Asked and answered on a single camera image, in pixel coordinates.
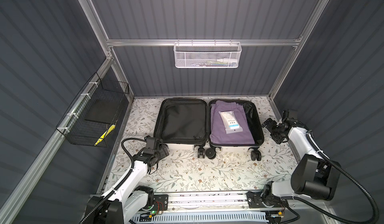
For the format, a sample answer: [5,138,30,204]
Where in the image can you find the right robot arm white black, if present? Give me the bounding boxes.
[261,110,340,207]

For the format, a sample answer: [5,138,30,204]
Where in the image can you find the black wire basket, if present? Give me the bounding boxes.
[57,73,130,148]

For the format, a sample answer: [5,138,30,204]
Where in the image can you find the small white packet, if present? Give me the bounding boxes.
[219,111,243,134]

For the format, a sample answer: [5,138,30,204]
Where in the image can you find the black pad in basket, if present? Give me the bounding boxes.
[85,100,119,124]

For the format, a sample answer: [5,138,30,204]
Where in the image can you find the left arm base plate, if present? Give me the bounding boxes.
[143,195,169,212]

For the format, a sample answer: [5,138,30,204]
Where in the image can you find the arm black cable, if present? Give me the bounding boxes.
[281,130,380,224]
[79,137,151,224]

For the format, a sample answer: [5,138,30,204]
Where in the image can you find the white ventilation grille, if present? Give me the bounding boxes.
[132,211,269,224]

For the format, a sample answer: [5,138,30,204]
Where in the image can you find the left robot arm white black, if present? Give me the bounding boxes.
[80,136,169,224]

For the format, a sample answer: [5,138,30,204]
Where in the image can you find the floral table mat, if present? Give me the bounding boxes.
[103,96,297,193]

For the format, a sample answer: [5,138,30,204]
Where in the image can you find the yellow black striped item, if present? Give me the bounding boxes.
[94,125,116,146]

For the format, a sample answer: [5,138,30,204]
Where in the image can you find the purple jeans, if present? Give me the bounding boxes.
[210,101,255,146]

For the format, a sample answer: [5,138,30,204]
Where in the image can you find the white wire basket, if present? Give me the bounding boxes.
[173,42,242,69]

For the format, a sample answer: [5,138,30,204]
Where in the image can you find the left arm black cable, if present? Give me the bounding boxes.
[79,137,151,224]

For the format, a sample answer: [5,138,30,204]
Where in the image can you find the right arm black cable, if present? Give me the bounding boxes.
[281,130,380,224]

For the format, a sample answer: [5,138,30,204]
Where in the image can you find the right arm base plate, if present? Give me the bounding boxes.
[246,191,289,208]

